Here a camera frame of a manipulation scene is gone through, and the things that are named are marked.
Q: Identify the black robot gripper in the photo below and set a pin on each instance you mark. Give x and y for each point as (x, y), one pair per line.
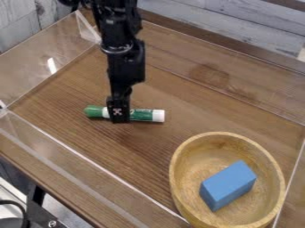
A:
(126, 71)

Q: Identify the green Expo marker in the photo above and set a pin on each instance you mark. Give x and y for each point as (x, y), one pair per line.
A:
(136, 114)

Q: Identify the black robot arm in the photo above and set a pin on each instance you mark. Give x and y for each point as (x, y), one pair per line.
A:
(119, 23)

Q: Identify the brown wooden bowl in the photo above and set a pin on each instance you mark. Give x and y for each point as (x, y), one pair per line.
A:
(201, 157)

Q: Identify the black metal table leg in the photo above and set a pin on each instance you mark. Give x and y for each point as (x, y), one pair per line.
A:
(37, 195)

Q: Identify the blue foam block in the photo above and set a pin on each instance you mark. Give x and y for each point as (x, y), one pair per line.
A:
(227, 185)

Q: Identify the clear acrylic tray wall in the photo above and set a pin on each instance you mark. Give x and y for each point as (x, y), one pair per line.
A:
(106, 169)

